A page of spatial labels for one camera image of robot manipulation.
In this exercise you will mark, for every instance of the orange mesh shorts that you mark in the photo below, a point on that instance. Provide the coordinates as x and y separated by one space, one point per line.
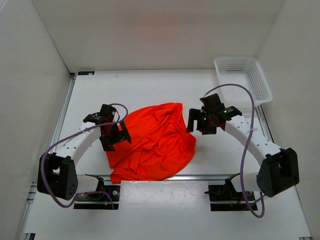
160 147

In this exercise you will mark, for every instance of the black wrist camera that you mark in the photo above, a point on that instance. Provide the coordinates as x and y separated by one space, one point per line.
105 115
213 106

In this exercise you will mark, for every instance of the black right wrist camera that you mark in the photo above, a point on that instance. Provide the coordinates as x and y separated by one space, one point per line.
213 106

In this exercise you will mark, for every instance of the aluminium left frame rail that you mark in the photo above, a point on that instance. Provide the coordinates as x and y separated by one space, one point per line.
53 137

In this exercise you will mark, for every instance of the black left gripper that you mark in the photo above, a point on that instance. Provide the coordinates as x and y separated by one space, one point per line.
122 134

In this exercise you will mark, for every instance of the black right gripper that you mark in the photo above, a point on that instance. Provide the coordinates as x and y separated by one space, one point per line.
194 114

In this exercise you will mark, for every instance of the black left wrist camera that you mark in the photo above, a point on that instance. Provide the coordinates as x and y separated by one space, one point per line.
105 115

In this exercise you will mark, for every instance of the aluminium right frame rail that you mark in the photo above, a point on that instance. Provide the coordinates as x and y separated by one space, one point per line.
263 123

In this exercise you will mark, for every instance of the aluminium frame rail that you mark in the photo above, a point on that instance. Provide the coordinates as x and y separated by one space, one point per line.
263 123
53 137

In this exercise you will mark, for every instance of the aluminium table edge rail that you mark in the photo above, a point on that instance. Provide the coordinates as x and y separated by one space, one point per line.
198 177

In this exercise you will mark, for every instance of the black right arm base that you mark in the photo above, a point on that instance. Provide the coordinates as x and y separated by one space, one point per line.
224 198

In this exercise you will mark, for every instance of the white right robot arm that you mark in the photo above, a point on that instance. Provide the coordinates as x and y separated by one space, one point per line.
279 169

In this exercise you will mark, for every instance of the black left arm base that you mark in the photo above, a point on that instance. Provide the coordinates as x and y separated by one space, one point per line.
96 193

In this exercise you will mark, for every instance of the white plastic mesh basket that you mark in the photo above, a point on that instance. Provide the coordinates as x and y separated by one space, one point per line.
244 71

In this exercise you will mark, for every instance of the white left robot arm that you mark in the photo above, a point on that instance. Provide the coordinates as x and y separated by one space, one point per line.
57 174

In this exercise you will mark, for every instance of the black corner label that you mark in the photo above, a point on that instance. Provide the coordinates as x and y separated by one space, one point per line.
86 73

